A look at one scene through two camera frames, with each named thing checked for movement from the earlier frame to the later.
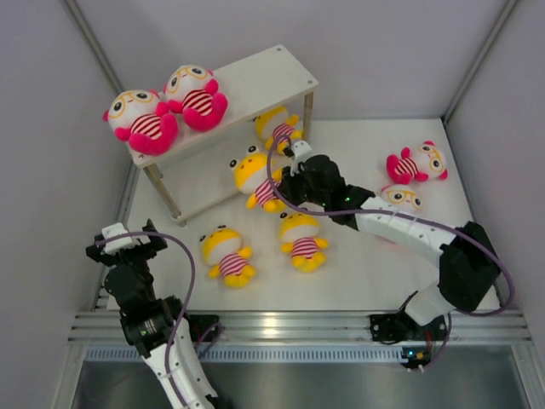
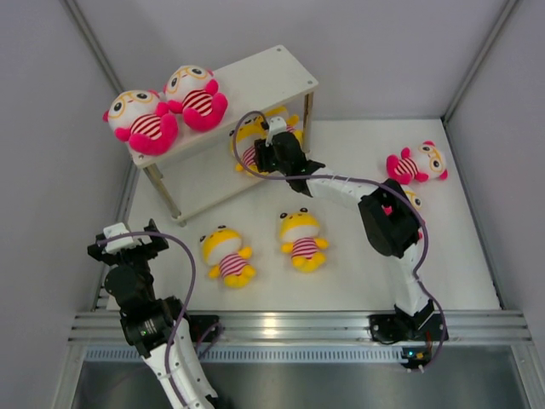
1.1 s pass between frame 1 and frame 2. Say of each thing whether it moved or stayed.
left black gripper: stayed
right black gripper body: moved
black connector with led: stayed
